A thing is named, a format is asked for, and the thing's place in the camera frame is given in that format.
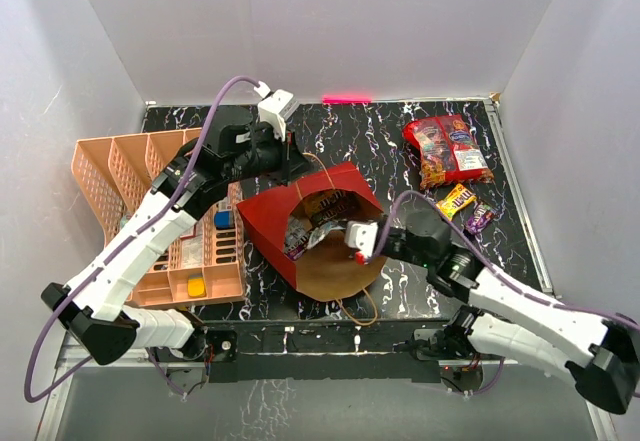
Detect red paper bag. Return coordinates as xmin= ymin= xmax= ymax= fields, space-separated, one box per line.
xmin=238 ymin=161 xmax=386 ymax=326

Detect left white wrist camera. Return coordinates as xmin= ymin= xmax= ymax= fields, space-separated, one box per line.
xmin=254 ymin=81 xmax=299 ymax=141

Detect brown candy packet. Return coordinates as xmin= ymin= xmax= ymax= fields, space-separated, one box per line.
xmin=302 ymin=189 xmax=359 ymax=226

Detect silver snack packet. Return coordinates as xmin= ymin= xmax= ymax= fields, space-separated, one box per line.
xmin=306 ymin=220 xmax=347 ymax=250

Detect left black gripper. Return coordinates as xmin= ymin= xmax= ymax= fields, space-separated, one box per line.
xmin=224 ymin=121 xmax=314 ymax=186

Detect yellow candy packet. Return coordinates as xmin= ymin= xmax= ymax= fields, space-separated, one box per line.
xmin=436 ymin=183 xmax=477 ymax=220

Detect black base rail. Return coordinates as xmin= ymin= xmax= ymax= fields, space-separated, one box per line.
xmin=149 ymin=318 xmax=501 ymax=385

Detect red white packet in basket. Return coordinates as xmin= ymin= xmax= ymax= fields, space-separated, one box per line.
xmin=180 ymin=225 xmax=197 ymax=240

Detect peach plastic organizer basket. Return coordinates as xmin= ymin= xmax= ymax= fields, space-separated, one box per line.
xmin=71 ymin=128 xmax=245 ymax=309

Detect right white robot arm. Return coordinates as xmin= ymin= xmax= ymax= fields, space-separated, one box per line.
xmin=349 ymin=211 xmax=639 ymax=415

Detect yellow sponge block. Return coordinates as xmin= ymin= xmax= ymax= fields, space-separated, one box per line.
xmin=187 ymin=275 xmax=206 ymax=298

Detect blue item in basket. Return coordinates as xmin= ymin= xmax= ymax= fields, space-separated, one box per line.
xmin=213 ymin=210 xmax=234 ymax=230

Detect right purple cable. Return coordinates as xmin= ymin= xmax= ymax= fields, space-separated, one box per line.
xmin=367 ymin=189 xmax=640 ymax=332

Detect purple candy packet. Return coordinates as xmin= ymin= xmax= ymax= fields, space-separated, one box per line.
xmin=464 ymin=202 xmax=495 ymax=236

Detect large red snack bag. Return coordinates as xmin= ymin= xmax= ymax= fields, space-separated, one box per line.
xmin=402 ymin=115 xmax=494 ymax=190

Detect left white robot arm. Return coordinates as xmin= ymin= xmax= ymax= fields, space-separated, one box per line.
xmin=41 ymin=106 xmax=310 ymax=365

